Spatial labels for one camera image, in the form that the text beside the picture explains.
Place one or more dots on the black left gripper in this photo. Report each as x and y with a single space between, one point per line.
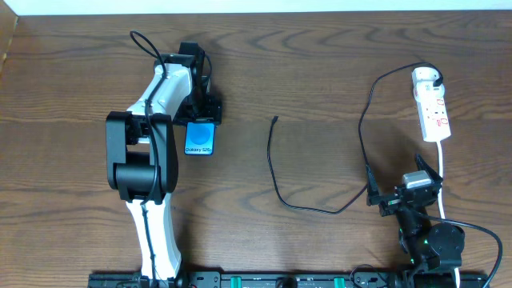
204 116

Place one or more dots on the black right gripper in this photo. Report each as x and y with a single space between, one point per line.
400 197

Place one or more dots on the blue Galaxy smartphone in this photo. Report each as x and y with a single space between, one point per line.
199 139

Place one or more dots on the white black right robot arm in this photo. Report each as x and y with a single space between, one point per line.
431 247

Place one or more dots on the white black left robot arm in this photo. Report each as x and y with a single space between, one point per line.
141 153

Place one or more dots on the white charger adapter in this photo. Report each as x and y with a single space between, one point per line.
427 84

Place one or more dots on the white power strip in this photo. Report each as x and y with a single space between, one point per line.
432 114

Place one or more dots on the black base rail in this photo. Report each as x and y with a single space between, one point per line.
214 279

